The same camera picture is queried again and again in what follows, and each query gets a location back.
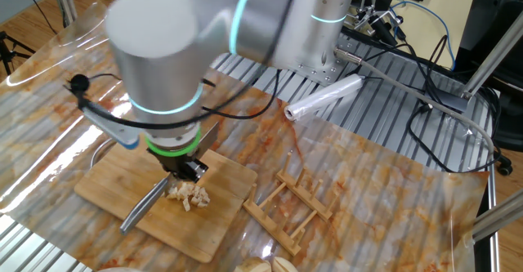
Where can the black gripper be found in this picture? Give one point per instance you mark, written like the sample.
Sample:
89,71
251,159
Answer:
175,161

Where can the steel cleaver knife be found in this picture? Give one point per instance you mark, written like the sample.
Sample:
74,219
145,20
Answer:
143,208

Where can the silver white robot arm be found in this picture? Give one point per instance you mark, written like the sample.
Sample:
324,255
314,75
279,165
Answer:
163,59

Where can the lotus root wedge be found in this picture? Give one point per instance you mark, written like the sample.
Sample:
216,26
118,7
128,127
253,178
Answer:
284,266

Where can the bamboo cutting board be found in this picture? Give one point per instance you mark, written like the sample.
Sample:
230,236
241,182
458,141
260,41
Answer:
122,190

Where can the wooden peg rack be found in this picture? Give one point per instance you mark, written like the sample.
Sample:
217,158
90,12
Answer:
269,219

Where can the clear plastic film roll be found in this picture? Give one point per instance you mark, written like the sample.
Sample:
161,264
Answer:
323,98

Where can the marble pattern plastic mat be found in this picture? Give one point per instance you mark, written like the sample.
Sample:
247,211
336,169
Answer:
388,206

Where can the black tripod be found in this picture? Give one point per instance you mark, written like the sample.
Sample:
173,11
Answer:
4,51

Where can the silver articulated clamp stand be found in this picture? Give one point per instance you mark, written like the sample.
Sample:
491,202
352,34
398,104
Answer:
376,19

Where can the black office chair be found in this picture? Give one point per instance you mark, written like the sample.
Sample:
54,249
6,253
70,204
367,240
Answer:
506,100

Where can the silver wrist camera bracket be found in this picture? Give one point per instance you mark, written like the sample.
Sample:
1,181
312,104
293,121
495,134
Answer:
114,131

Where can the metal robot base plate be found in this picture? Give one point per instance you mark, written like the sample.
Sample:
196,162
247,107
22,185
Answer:
318,74

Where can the aluminium frame post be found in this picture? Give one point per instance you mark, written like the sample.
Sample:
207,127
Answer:
490,61
498,217
65,2

